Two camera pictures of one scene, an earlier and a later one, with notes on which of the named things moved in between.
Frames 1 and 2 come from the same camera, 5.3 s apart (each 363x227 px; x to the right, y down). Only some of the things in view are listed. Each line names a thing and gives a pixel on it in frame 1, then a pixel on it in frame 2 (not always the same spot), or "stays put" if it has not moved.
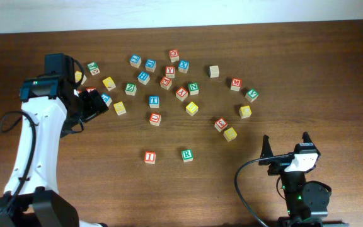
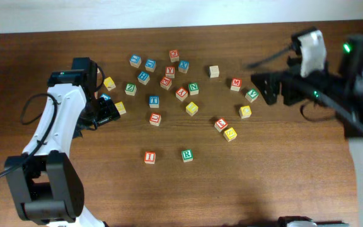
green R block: (187, 155) stays put
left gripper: (96, 104) → (109, 113)
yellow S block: (120, 108) stays put
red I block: (150, 157) stays put
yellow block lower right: (230, 134) stays put
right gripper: (278, 166) → (289, 74)
